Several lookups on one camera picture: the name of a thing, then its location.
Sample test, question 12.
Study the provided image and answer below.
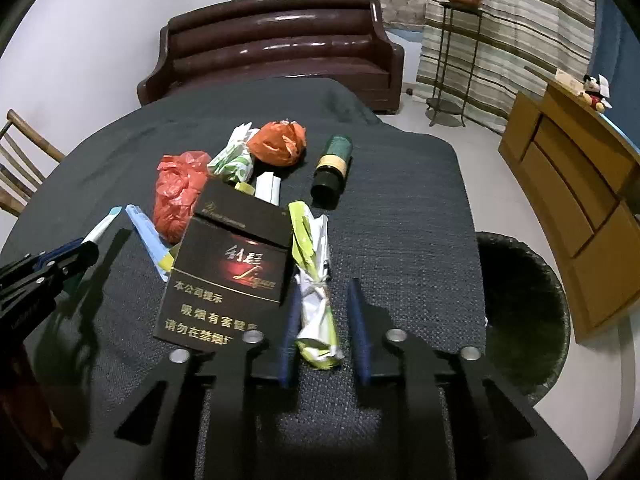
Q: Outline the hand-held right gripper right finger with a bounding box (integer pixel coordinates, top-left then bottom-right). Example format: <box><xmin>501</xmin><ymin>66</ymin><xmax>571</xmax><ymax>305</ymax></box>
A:
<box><xmin>346</xmin><ymin>280</ymin><xmax>588</xmax><ymax>480</ymax></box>

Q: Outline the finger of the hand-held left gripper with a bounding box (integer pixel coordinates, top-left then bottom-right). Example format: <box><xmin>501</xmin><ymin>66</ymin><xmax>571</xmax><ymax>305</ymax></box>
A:
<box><xmin>36</xmin><ymin>239</ymin><xmax>86</xmax><ymax>268</ymax></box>
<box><xmin>0</xmin><ymin>242</ymin><xmax>100</xmax><ymax>306</ymax></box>

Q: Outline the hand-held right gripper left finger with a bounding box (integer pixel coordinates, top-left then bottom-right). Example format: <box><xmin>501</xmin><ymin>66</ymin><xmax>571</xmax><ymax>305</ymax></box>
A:
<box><xmin>62</xmin><ymin>287</ymin><xmax>306</xmax><ymax>480</ymax></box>

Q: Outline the slim blue white packet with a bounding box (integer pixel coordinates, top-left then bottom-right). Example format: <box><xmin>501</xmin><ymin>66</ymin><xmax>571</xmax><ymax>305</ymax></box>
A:
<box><xmin>80</xmin><ymin>205</ymin><xmax>123</xmax><ymax>246</ymax></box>

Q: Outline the green white wrapper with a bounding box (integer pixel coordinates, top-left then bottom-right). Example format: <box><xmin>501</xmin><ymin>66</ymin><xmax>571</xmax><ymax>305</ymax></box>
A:
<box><xmin>287</xmin><ymin>201</ymin><xmax>346</xmax><ymax>371</ymax></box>
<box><xmin>206</xmin><ymin>122</ymin><xmax>261</xmax><ymax>186</ymax></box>

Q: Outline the wide light blue packet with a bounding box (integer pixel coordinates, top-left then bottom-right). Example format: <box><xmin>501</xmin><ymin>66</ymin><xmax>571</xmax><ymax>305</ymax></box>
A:
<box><xmin>125</xmin><ymin>204</ymin><xmax>176</xmax><ymax>283</ymax></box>

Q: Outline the black cigarette box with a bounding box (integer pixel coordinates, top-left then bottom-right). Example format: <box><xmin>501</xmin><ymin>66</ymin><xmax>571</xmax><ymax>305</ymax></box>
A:
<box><xmin>152</xmin><ymin>178</ymin><xmax>293</xmax><ymax>348</ymax></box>

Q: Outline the red plastic bag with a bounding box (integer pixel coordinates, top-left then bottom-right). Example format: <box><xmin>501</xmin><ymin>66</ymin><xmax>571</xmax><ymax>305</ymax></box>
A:
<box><xmin>152</xmin><ymin>151</ymin><xmax>213</xmax><ymax>246</ymax></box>

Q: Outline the small white box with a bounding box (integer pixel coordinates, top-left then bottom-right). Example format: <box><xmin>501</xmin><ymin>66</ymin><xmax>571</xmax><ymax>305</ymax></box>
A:
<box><xmin>255</xmin><ymin>171</ymin><xmax>281</xmax><ymax>206</ymax></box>

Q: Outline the trash bin with black bag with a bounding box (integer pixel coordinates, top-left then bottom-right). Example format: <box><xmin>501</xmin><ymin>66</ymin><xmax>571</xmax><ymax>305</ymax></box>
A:
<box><xmin>472</xmin><ymin>231</ymin><xmax>572</xmax><ymax>406</ymax></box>

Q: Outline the dark green bottle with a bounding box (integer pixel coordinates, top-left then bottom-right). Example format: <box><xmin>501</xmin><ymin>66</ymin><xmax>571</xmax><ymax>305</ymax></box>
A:
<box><xmin>310</xmin><ymin>134</ymin><xmax>353</xmax><ymax>208</ymax></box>

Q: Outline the orange plastic bag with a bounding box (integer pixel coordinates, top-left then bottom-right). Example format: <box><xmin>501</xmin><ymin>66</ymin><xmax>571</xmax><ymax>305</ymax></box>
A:
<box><xmin>247</xmin><ymin>120</ymin><xmax>307</xmax><ymax>167</ymax></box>

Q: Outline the dark grey tablecloth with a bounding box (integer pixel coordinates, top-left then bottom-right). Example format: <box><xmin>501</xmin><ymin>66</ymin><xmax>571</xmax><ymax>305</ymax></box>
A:
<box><xmin>0</xmin><ymin>76</ymin><xmax>486</xmax><ymax>480</ymax></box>

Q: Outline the wooden chair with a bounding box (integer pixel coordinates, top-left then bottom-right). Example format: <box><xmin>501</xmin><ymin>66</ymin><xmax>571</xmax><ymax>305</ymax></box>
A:
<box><xmin>0</xmin><ymin>109</ymin><xmax>66</xmax><ymax>218</ymax></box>

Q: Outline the black metal plant stand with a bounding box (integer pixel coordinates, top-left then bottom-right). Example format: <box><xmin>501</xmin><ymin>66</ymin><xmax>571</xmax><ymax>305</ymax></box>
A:
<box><xmin>425</xmin><ymin>1</ymin><xmax>485</xmax><ymax>128</ymax></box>

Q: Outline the wooden cabinet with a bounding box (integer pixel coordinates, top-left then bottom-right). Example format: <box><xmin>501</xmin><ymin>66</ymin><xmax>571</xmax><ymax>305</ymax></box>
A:
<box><xmin>497</xmin><ymin>66</ymin><xmax>640</xmax><ymax>346</ymax></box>

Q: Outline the brown leather sofa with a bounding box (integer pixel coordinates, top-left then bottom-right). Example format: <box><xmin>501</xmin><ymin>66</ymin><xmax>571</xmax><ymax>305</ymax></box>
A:
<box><xmin>136</xmin><ymin>0</ymin><xmax>405</xmax><ymax>115</ymax></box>

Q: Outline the flat beige box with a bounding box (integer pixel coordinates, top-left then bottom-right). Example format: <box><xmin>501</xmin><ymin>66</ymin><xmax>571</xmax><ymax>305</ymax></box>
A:
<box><xmin>552</xmin><ymin>67</ymin><xmax>586</xmax><ymax>96</ymax></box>

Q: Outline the mouse plush toy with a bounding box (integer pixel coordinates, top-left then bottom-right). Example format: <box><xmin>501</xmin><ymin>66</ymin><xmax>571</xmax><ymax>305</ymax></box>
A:
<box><xmin>580</xmin><ymin>74</ymin><xmax>613</xmax><ymax>112</ymax></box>

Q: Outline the striped curtain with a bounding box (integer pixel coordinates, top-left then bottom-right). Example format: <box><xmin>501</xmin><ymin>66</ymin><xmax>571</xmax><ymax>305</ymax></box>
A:
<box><xmin>416</xmin><ymin>0</ymin><xmax>596</xmax><ymax>133</ymax></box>

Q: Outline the blue curtain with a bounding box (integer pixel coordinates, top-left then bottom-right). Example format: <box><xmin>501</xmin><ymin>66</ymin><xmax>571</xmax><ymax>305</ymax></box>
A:
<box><xmin>592</xmin><ymin>0</ymin><xmax>640</xmax><ymax>151</ymax></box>

